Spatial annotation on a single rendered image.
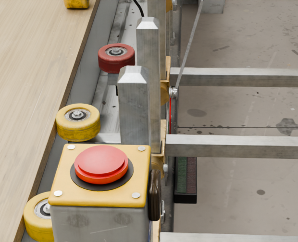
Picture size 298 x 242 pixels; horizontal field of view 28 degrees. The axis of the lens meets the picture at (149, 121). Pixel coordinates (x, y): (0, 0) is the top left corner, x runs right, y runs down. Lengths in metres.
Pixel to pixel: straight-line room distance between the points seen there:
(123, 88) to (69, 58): 0.61
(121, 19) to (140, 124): 1.44
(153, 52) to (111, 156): 0.52
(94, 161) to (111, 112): 1.18
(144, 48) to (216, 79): 0.39
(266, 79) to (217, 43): 2.05
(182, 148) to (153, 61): 0.21
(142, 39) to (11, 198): 0.32
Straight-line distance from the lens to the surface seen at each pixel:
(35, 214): 0.90
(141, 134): 0.73
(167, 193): 1.23
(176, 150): 1.11
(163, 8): 1.19
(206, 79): 1.31
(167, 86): 1.26
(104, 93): 1.71
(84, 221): 0.45
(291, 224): 2.22
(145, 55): 0.96
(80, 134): 1.08
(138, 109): 0.71
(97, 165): 0.44
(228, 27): 3.55
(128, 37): 2.02
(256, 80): 1.32
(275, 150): 1.12
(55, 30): 1.44
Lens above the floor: 1.50
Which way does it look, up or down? 34 degrees down
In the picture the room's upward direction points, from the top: 1 degrees counter-clockwise
